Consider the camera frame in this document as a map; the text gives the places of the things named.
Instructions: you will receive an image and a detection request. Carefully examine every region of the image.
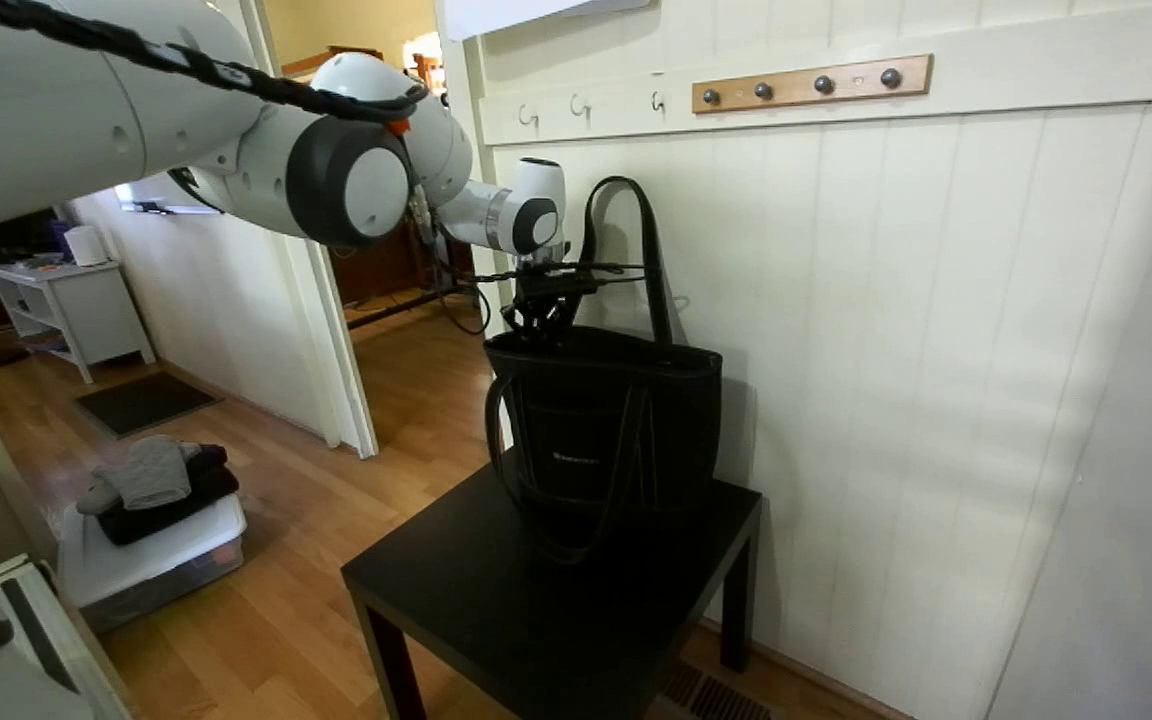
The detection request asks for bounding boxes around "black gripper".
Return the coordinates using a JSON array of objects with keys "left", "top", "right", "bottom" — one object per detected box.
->
[{"left": 509, "top": 256, "right": 604, "bottom": 336}]

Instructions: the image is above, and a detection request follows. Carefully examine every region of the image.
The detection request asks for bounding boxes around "small white cabinet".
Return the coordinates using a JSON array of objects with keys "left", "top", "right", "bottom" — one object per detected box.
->
[{"left": 0, "top": 253, "right": 154, "bottom": 390}]

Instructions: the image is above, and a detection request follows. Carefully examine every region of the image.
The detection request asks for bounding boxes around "black tote bag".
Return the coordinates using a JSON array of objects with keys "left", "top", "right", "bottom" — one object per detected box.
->
[{"left": 476, "top": 171, "right": 727, "bottom": 560}]

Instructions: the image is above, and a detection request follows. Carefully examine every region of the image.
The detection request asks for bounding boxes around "black folded cloth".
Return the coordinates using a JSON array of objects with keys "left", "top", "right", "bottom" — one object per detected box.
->
[{"left": 92, "top": 439, "right": 244, "bottom": 547}]

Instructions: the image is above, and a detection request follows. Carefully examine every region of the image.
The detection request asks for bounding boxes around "black side table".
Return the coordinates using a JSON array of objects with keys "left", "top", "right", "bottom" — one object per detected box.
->
[{"left": 339, "top": 452, "right": 765, "bottom": 720}]

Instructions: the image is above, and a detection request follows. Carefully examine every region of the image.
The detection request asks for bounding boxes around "gray folded cloth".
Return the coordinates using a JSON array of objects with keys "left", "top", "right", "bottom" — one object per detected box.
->
[{"left": 74, "top": 437, "right": 194, "bottom": 519}]

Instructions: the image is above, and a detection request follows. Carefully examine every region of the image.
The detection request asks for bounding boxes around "wooden peg rack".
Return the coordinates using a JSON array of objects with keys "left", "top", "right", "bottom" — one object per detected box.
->
[{"left": 688, "top": 51, "right": 937, "bottom": 121}]

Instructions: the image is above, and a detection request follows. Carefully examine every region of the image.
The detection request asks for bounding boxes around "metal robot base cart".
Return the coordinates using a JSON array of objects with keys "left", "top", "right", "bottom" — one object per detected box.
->
[{"left": 0, "top": 547, "right": 139, "bottom": 720}]

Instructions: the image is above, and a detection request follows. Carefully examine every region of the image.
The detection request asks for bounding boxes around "white floor box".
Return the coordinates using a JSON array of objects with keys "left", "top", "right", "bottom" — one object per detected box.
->
[{"left": 48, "top": 489, "right": 251, "bottom": 631}]

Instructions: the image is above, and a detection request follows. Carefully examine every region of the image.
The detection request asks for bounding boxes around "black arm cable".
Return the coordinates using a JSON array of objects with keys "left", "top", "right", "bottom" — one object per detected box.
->
[{"left": 0, "top": 0, "right": 436, "bottom": 128}]

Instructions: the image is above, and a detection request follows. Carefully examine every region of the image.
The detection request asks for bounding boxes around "dark floor mat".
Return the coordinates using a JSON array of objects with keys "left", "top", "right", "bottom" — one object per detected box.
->
[{"left": 71, "top": 369, "right": 216, "bottom": 439}]

